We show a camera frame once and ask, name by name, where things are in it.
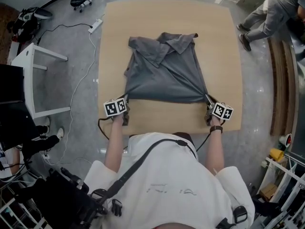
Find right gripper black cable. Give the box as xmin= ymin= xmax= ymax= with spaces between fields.
xmin=195 ymin=132 xmax=212 ymax=152

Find white side table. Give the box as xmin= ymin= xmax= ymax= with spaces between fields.
xmin=10 ymin=42 xmax=71 ymax=120

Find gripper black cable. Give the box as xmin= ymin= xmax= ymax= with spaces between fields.
xmin=195 ymin=132 xmax=212 ymax=152
xmin=97 ymin=117 xmax=113 ymax=141

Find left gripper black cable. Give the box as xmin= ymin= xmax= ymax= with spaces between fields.
xmin=97 ymin=117 xmax=113 ymax=141

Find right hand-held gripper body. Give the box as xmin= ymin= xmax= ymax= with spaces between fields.
xmin=204 ymin=101 xmax=234 ymax=126

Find black floor cable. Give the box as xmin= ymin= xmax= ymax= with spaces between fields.
xmin=37 ymin=24 xmax=93 ymax=45

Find person's left forearm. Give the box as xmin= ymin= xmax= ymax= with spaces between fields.
xmin=103 ymin=114 xmax=125 ymax=174

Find long white cable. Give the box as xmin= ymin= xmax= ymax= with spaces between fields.
xmin=46 ymin=32 xmax=97 ymax=166

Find person's right forearm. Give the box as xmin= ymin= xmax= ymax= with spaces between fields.
xmin=204 ymin=117 xmax=225 ymax=176

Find yellow cup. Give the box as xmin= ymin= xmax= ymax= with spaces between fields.
xmin=269 ymin=148 xmax=285 ymax=162

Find grey robe garment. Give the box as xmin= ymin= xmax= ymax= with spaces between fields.
xmin=123 ymin=31 xmax=208 ymax=104

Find white shelf unit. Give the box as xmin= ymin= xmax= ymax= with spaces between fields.
xmin=256 ymin=156 xmax=305 ymax=229

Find white power strip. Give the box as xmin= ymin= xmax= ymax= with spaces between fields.
xmin=88 ymin=19 xmax=103 ymax=34

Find black equipment pack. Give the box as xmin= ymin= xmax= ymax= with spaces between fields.
xmin=14 ymin=167 xmax=123 ymax=229

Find black office chair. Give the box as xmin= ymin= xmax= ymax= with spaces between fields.
xmin=249 ymin=182 xmax=284 ymax=218

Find black white equipment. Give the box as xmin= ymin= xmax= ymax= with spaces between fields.
xmin=7 ymin=7 xmax=53 ymax=42

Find black shoulder strap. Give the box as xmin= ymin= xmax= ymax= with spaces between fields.
xmin=89 ymin=138 xmax=199 ymax=215

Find person's white shirt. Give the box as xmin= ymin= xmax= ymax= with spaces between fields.
xmin=84 ymin=132 xmax=255 ymax=229

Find curved wooden boards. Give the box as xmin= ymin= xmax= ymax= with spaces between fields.
xmin=268 ymin=37 xmax=300 ymax=136

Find red white cup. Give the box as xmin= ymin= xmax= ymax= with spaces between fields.
xmin=278 ymin=134 xmax=293 ymax=147

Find white shelf rack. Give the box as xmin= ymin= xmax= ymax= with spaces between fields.
xmin=0 ymin=175 xmax=47 ymax=229

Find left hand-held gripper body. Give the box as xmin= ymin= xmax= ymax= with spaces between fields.
xmin=103 ymin=97 xmax=131 ymax=126

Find grey harness strap black buckle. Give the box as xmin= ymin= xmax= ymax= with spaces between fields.
xmin=215 ymin=205 xmax=248 ymax=229

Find cardboard box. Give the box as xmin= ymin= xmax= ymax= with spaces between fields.
xmin=259 ymin=183 xmax=279 ymax=201

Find person's black trousers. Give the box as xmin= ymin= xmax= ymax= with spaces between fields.
xmin=172 ymin=132 xmax=194 ymax=143

